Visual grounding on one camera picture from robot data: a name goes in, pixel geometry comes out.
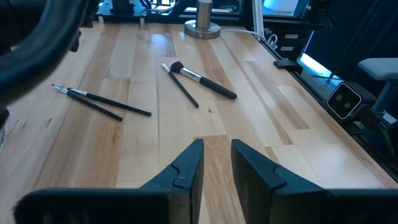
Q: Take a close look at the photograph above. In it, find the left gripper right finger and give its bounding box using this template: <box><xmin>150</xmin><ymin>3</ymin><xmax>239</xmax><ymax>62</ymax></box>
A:
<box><xmin>231</xmin><ymin>139</ymin><xmax>324</xmax><ymax>224</ymax></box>

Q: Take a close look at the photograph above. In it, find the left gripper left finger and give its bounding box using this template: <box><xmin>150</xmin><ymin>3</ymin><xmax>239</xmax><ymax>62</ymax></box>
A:
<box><xmin>139</xmin><ymin>139</ymin><xmax>205</xmax><ymax>224</ymax></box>

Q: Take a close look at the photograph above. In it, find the thin black makeup brush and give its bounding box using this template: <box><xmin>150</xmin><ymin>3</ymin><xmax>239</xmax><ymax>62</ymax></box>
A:
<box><xmin>67</xmin><ymin>87</ymin><xmax>152</xmax><ymax>118</ymax></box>
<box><xmin>50</xmin><ymin>83</ymin><xmax>124</xmax><ymax>122</ymax></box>
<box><xmin>160</xmin><ymin>63</ymin><xmax>200</xmax><ymax>109</ymax></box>

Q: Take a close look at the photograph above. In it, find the black powder makeup brush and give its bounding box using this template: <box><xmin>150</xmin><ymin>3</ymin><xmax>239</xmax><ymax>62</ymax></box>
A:
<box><xmin>170</xmin><ymin>60</ymin><xmax>238</xmax><ymax>101</ymax></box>

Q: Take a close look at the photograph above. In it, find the black box with white labels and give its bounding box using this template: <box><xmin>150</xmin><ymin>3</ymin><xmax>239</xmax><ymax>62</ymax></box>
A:
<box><xmin>264</xmin><ymin>18</ymin><xmax>309</xmax><ymax>60</ymax></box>

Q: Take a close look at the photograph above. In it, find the table lamp with white shade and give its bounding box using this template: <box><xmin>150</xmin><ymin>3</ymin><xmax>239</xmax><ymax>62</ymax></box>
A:
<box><xmin>183</xmin><ymin>0</ymin><xmax>222</xmax><ymax>40</ymax></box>

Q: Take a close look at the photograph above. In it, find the blue-grey chair armrest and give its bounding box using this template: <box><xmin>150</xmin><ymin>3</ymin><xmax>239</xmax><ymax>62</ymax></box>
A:
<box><xmin>357</xmin><ymin>57</ymin><xmax>398</xmax><ymax>114</ymax></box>

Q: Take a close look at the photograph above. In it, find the table-level camera box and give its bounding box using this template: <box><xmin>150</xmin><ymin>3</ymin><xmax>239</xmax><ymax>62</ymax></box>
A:
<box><xmin>325</xmin><ymin>81</ymin><xmax>379</xmax><ymax>123</ymax></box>

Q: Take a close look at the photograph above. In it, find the black camera cable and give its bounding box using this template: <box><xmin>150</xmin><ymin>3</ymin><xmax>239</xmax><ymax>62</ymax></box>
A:
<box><xmin>369</xmin><ymin>119</ymin><xmax>398</xmax><ymax>164</ymax></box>

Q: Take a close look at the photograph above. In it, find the white lamp cable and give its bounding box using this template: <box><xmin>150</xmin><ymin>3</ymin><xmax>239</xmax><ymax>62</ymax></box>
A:
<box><xmin>220</xmin><ymin>27</ymin><xmax>279</xmax><ymax>51</ymax></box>

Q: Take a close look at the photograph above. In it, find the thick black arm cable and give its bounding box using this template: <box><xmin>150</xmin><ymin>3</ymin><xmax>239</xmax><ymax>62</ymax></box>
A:
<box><xmin>0</xmin><ymin>0</ymin><xmax>91</xmax><ymax>105</ymax></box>

